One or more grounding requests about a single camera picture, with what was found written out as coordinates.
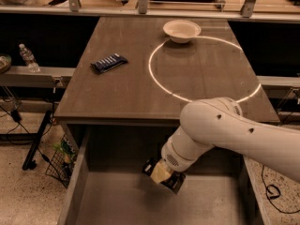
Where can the white bowl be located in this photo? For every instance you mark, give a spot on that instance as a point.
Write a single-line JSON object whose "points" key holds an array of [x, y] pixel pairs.
{"points": [[181, 31]]}

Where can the green bowl at left edge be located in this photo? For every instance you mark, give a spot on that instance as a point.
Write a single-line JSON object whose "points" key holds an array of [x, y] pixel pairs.
{"points": [[5, 63]]}

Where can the grey railing frame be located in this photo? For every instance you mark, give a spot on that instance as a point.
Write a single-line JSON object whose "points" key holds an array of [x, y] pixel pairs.
{"points": [[253, 10]]}

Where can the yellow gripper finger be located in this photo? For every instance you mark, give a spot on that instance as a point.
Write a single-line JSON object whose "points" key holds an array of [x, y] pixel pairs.
{"points": [[161, 172]]}

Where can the grey side shelf left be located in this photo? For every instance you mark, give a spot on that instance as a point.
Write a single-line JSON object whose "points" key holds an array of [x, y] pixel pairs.
{"points": [[48, 77]]}

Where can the blue snack bar wrapper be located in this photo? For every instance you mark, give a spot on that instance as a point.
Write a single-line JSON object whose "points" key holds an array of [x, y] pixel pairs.
{"points": [[108, 63]]}

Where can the black rxbar chocolate wrapper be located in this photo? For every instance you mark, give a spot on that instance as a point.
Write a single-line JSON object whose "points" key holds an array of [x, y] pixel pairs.
{"points": [[174, 183]]}

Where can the black wire basket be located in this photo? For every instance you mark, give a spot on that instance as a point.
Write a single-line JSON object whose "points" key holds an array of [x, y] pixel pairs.
{"points": [[62, 163]]}

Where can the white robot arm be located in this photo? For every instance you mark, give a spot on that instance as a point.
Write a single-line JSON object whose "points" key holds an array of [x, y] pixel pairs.
{"points": [[219, 122]]}

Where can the open grey top drawer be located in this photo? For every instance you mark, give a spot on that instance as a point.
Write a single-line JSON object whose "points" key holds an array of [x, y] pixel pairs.
{"points": [[108, 186]]}

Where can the black stand leg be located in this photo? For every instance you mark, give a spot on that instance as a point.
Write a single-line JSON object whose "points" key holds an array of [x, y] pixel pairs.
{"points": [[29, 162]]}

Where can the clear plastic water bottle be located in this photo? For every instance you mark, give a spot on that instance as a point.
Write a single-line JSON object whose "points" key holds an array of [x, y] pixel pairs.
{"points": [[29, 59]]}

